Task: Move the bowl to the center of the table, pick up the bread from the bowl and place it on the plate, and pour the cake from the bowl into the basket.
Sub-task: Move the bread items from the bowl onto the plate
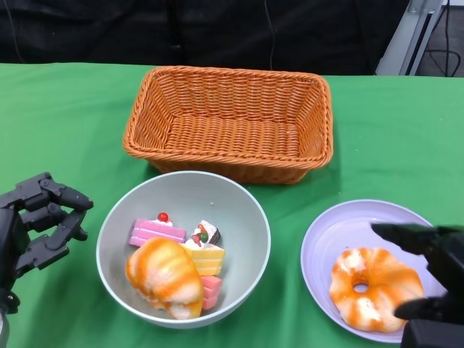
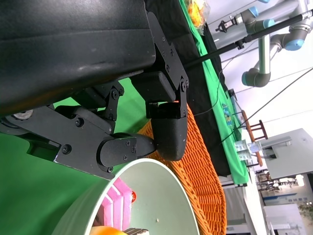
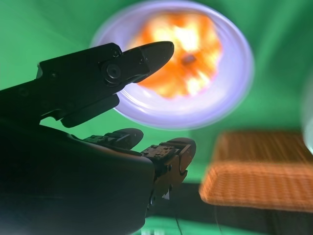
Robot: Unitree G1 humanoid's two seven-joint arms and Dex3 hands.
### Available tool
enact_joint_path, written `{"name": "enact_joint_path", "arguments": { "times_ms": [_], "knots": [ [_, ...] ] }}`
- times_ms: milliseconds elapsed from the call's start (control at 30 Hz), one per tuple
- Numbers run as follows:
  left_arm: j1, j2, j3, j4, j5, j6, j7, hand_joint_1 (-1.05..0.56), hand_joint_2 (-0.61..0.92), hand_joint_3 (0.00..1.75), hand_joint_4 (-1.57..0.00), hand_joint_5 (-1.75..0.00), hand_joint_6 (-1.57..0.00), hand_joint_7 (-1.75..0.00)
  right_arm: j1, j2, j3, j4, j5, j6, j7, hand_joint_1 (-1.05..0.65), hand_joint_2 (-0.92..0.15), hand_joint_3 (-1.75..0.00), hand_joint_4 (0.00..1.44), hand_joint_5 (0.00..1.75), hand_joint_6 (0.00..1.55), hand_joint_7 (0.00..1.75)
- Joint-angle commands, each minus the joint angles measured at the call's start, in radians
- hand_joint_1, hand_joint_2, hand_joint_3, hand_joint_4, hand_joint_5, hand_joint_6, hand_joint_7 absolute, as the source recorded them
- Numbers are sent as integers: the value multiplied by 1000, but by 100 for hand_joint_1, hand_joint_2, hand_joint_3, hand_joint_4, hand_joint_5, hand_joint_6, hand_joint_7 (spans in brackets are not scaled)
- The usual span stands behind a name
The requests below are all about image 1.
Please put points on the pink cake slice with cherry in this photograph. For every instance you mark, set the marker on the pink cake slice with cherry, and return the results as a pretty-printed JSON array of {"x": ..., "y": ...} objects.
[{"x": 156, "y": 233}]

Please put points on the orange wicker basket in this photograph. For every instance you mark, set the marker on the orange wicker basket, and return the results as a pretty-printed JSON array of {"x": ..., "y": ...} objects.
[{"x": 232, "y": 134}]

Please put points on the oval orange striped bread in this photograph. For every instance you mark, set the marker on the oval orange striped bread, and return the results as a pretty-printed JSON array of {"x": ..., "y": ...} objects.
[{"x": 163, "y": 272}]

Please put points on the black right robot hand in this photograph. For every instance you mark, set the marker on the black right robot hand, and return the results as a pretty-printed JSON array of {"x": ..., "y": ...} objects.
[{"x": 449, "y": 261}]

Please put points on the green tablecloth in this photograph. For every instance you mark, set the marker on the green tablecloth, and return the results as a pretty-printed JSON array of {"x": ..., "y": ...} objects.
[{"x": 54, "y": 119}]

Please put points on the yellow layered cake slice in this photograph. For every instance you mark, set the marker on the yellow layered cake slice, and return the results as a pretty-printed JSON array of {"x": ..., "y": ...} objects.
[{"x": 206, "y": 261}]

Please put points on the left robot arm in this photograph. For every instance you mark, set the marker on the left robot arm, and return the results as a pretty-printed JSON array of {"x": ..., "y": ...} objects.
[{"x": 3, "y": 330}]

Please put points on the black backdrop cloth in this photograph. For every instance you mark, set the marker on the black backdrop cloth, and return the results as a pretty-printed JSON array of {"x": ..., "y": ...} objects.
[{"x": 108, "y": 32}]

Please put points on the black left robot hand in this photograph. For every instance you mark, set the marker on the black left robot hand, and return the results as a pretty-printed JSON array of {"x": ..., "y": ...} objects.
[{"x": 14, "y": 232}]

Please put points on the grey aluminium frame post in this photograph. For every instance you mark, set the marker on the grey aluminium frame post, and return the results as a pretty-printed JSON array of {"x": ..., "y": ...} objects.
[{"x": 407, "y": 47}]

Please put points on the grey-green bowl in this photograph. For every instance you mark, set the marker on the grey-green bowl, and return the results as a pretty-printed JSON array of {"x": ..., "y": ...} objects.
[{"x": 188, "y": 203}]

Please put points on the pale lavender plate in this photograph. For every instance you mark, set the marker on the pale lavender plate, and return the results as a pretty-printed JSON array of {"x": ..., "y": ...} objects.
[{"x": 337, "y": 228}]

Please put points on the chocolate cake piece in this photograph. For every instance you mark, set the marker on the chocolate cake piece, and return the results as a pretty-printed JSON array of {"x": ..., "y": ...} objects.
[{"x": 212, "y": 232}]

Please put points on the small pink cake slice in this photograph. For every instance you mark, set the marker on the small pink cake slice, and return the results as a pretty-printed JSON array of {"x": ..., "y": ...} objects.
[{"x": 212, "y": 290}]

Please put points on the black stand pole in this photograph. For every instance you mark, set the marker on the black stand pole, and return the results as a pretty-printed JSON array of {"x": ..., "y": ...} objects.
[{"x": 176, "y": 46}]

